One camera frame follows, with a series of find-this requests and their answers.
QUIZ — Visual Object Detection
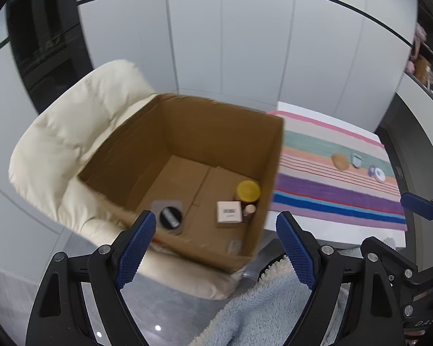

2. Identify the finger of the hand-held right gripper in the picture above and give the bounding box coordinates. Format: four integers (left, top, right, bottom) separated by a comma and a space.
400, 193, 433, 223
361, 236, 433, 289

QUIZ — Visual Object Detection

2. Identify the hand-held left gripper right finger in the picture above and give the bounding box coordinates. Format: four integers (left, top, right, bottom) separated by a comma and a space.
275, 211, 406, 346

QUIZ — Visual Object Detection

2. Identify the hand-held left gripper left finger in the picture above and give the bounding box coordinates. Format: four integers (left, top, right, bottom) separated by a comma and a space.
25, 210, 157, 346

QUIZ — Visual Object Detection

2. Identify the pale grey square plastic device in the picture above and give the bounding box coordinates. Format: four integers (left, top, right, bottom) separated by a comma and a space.
151, 199, 184, 236

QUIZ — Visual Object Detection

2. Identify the jar with yellow lid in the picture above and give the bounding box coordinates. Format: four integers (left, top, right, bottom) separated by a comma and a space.
234, 180, 261, 204

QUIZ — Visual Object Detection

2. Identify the brown cardboard box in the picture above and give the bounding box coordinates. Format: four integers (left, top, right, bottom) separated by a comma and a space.
77, 93, 285, 274

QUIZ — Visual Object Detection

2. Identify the black round item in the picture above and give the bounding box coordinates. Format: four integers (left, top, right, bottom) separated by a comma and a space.
159, 206, 183, 229

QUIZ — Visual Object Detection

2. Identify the striped colourful table cloth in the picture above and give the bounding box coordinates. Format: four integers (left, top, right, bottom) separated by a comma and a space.
265, 110, 408, 232

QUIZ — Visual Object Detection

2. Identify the light blue fleece garment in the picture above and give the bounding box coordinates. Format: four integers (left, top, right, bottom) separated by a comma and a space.
189, 256, 350, 346

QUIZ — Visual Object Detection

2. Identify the small white carton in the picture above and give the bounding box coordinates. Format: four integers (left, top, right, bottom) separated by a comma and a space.
216, 201, 243, 228

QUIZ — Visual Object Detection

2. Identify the cream padded chair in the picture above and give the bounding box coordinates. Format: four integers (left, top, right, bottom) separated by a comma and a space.
8, 59, 246, 300

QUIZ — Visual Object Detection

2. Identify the pink plush toy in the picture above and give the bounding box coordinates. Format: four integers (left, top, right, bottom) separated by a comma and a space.
407, 22, 428, 73

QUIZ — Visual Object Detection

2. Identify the black glass cabinet panel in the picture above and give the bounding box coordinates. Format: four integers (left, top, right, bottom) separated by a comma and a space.
5, 0, 94, 114

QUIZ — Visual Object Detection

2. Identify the wall shelf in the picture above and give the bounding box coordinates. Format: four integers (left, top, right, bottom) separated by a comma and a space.
404, 52, 433, 116

